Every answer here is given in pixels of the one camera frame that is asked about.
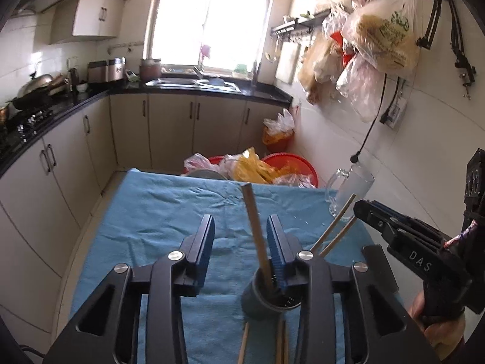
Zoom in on large red basin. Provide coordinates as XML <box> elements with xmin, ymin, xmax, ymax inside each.
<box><xmin>261</xmin><ymin>153</ymin><xmax>318</xmax><ymax>188</ymax></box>

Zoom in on hanging clear plastic bag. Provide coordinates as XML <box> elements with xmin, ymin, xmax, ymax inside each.
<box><xmin>322</xmin><ymin>2</ymin><xmax>350</xmax><ymax>42</ymax></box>

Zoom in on grey utensil holder cup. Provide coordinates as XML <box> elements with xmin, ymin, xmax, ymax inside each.
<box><xmin>241</xmin><ymin>265</ymin><xmax>304</xmax><ymax>322</ymax></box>

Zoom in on white bag with green print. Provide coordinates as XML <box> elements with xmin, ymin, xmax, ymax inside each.
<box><xmin>343</xmin><ymin>0</ymin><xmax>420</xmax><ymax>76</ymax></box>

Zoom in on black countertop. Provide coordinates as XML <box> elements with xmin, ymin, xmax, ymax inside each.
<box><xmin>0</xmin><ymin>79</ymin><xmax>292</xmax><ymax>177</ymax></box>

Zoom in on cream base cabinets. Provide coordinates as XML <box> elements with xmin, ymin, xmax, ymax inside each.
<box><xmin>0</xmin><ymin>93</ymin><xmax>292</xmax><ymax>344</ymax></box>

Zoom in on white cutting board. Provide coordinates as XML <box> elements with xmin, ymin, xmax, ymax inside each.
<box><xmin>275</xmin><ymin>42</ymin><xmax>302</xmax><ymax>84</ymax></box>

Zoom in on pink clear plastic bag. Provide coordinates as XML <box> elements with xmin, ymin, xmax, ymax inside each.
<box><xmin>184</xmin><ymin>153</ymin><xmax>217</xmax><ymax>172</ymax></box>

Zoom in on black cable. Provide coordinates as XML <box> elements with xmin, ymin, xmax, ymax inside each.
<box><xmin>350</xmin><ymin>74</ymin><xmax>388</xmax><ymax>163</ymax></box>

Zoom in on orange trash bin with bags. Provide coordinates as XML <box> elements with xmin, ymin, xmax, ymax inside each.
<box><xmin>263</xmin><ymin>108</ymin><xmax>296</xmax><ymax>155</ymax></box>

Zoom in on small red basin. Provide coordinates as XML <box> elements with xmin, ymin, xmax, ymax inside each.
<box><xmin>184</xmin><ymin>155</ymin><xmax>225</xmax><ymax>175</ymax></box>

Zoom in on window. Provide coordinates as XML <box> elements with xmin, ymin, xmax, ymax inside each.
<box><xmin>143</xmin><ymin>0</ymin><xmax>275</xmax><ymax>78</ymax></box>

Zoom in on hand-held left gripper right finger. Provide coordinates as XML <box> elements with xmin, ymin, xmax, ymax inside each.
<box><xmin>266</xmin><ymin>214</ymin><xmax>440</xmax><ymax>364</ymax></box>

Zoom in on black wall shelf rack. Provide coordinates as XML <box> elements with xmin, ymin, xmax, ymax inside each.
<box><xmin>270</xmin><ymin>9</ymin><xmax>330</xmax><ymax>40</ymax></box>

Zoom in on white round bowl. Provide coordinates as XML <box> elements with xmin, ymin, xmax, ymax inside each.
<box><xmin>187</xmin><ymin>169</ymin><xmax>228</xmax><ymax>180</ymax></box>

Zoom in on person's right hand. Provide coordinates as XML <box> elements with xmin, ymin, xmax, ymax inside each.
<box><xmin>411</xmin><ymin>292</ymin><xmax>467</xmax><ymax>362</ymax></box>

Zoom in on yellow plastic bag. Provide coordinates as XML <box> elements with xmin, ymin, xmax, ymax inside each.
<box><xmin>232</xmin><ymin>148</ymin><xmax>279</xmax><ymax>184</ymax></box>

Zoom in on gas stove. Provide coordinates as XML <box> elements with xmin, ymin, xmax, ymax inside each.
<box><xmin>0</xmin><ymin>106</ymin><xmax>54</xmax><ymax>160</ymax></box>

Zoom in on brown clay pot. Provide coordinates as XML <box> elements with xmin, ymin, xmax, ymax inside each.
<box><xmin>140</xmin><ymin>59</ymin><xmax>163</xmax><ymax>83</ymax></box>

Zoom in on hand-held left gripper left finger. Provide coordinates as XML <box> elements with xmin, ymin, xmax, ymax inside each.
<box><xmin>43</xmin><ymin>214</ymin><xmax>215</xmax><ymax>364</ymax></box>

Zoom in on steel sink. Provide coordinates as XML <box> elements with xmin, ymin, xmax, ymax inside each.
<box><xmin>146</xmin><ymin>77</ymin><xmax>241</xmax><ymax>92</ymax></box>

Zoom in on glass mug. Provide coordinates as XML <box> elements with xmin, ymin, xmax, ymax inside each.
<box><xmin>325</xmin><ymin>164</ymin><xmax>376</xmax><ymax>221</ymax></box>

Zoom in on hanging brown filled bag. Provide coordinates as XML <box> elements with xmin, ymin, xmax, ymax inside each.
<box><xmin>297</xmin><ymin>32</ymin><xmax>343</xmax><ymax>105</ymax></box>

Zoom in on cream wall cabinets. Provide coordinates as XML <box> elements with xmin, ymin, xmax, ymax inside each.
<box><xmin>51</xmin><ymin>0</ymin><xmax>135</xmax><ymax>44</ymax></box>

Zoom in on hanging crumpled clear bag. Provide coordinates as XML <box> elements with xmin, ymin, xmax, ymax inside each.
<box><xmin>335</xmin><ymin>55</ymin><xmax>384</xmax><ymax>123</ymax></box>

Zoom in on wok with steel lid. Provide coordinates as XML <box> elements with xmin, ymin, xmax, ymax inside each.
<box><xmin>5</xmin><ymin>72</ymin><xmax>54</xmax><ymax>110</ymax></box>

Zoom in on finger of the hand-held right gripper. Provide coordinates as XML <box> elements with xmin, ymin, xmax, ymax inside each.
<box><xmin>353</xmin><ymin>200</ymin><xmax>441</xmax><ymax>253</ymax></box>
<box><xmin>369</xmin><ymin>199</ymin><xmax>448</xmax><ymax>246</ymax></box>

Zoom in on blue tablecloth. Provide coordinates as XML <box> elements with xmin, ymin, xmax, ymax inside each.
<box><xmin>70</xmin><ymin>167</ymin><xmax>383</xmax><ymax>364</ymax></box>

